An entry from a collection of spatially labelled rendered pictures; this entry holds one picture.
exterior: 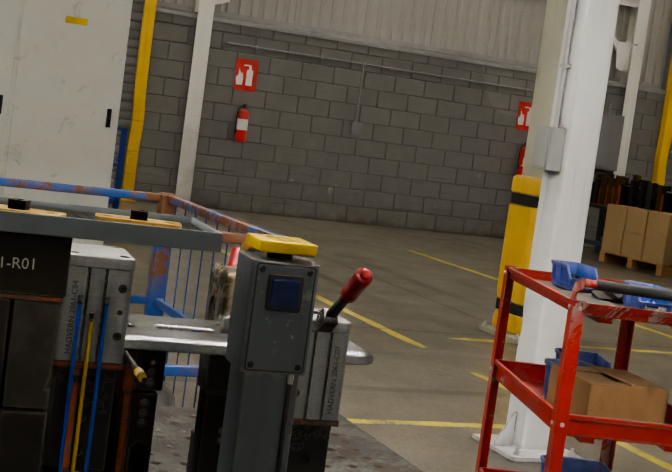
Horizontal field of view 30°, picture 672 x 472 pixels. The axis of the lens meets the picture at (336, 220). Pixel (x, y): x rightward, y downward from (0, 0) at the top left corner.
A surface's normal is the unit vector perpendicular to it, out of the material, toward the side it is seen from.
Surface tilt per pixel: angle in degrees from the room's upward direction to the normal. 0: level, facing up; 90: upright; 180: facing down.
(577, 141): 90
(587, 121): 90
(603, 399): 90
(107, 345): 90
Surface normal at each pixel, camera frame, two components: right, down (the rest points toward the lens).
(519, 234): -0.91, -0.09
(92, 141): 0.39, 0.12
